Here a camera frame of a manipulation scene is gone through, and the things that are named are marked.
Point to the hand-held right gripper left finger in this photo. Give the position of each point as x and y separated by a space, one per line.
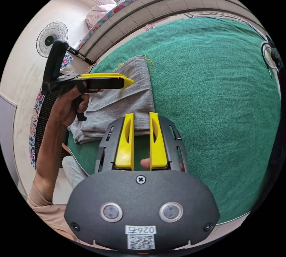
125 150

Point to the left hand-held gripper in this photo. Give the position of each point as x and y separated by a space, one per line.
100 83

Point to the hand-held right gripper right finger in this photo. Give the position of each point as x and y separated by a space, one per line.
157 150

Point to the gray jeans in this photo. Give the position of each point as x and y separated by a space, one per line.
131 96

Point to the person's left forearm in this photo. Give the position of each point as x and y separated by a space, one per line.
50 154

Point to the person's right hand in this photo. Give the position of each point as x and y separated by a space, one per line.
145 163

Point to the person's left hand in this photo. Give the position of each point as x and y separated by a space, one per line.
63 109

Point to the bed with green mat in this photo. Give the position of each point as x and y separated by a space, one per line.
212 105

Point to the pink rolled blanket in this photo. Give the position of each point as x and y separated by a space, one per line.
98 15

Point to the white standing fan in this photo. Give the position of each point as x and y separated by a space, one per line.
51 38

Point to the floral printed cloth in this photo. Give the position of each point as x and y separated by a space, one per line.
33 127

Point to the person's body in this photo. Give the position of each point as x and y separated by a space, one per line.
47 214

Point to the black garment with white print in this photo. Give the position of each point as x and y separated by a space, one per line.
276 57

